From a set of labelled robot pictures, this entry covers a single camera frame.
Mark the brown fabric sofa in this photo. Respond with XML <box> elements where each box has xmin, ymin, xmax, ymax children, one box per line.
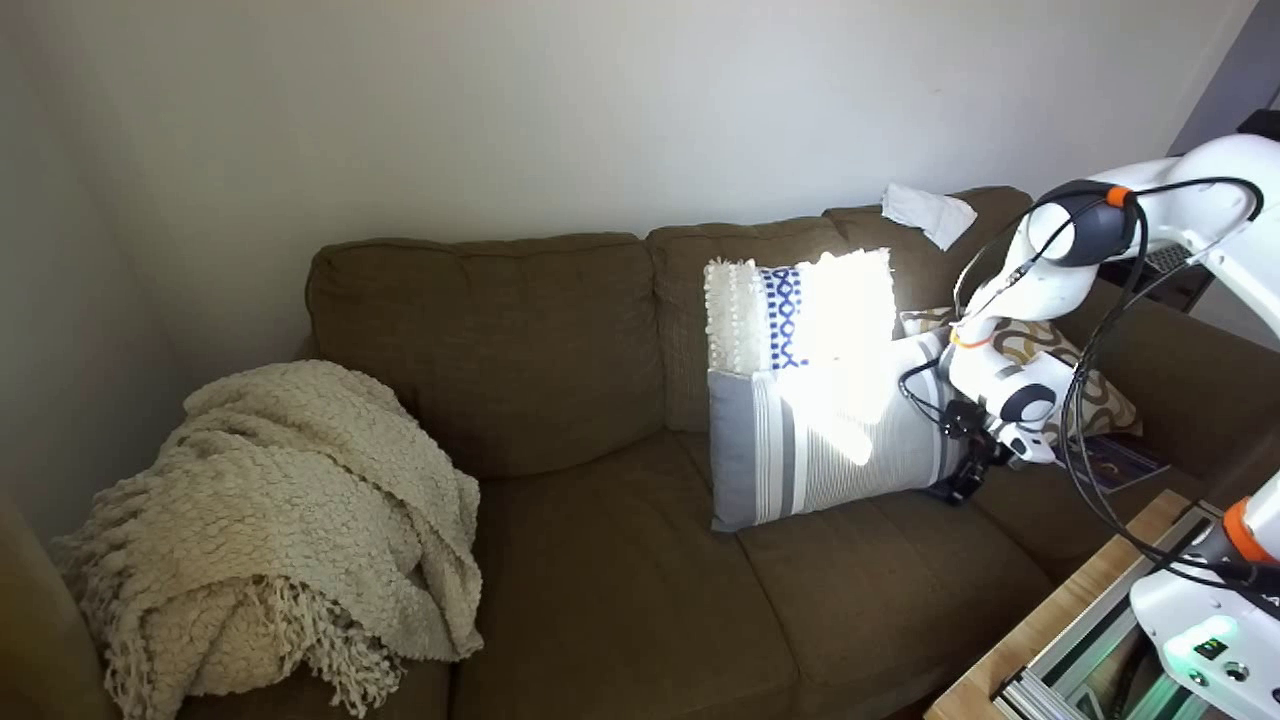
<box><xmin>0</xmin><ymin>183</ymin><xmax>1280</xmax><ymax>720</ymax></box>

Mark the dark magazine on cushion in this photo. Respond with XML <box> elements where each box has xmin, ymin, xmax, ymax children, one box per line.
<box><xmin>1069</xmin><ymin>435</ymin><xmax>1169</xmax><ymax>492</ymax></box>

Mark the white paper on sofa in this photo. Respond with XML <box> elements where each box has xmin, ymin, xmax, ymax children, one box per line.
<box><xmin>881</xmin><ymin>183</ymin><xmax>976</xmax><ymax>252</ymax></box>

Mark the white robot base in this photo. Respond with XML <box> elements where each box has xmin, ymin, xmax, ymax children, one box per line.
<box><xmin>1127</xmin><ymin>469</ymin><xmax>1280</xmax><ymax>720</ymax></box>

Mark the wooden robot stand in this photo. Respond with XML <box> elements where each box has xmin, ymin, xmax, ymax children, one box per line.
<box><xmin>923</xmin><ymin>492</ymin><xmax>1218</xmax><ymax>720</ymax></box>

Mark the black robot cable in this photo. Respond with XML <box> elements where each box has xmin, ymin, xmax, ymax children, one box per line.
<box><xmin>897</xmin><ymin>173</ymin><xmax>1270</xmax><ymax>592</ymax></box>

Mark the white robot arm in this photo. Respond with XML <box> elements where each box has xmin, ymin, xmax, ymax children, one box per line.
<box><xmin>938</xmin><ymin>138</ymin><xmax>1280</xmax><ymax>500</ymax></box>

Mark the yellow grey wavy pillow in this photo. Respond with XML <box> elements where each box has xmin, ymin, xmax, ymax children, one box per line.
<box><xmin>902</xmin><ymin>308</ymin><xmax>1142</xmax><ymax>441</ymax></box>

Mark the grey white striped pillow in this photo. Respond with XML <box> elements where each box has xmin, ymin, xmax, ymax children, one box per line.
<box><xmin>706</xmin><ymin>334</ymin><xmax>964</xmax><ymax>531</ymax></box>

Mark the cream knitted throw blanket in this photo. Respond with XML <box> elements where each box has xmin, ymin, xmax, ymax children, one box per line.
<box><xmin>69</xmin><ymin>362</ymin><xmax>482</xmax><ymax>720</ymax></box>

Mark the white blue textured pillow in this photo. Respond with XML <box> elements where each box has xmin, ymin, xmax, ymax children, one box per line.
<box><xmin>702</xmin><ymin>247</ymin><xmax>897</xmax><ymax>373</ymax></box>

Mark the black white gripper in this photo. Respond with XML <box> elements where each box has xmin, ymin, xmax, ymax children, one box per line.
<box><xmin>930</xmin><ymin>340</ymin><xmax>1069</xmax><ymax>505</ymax></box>

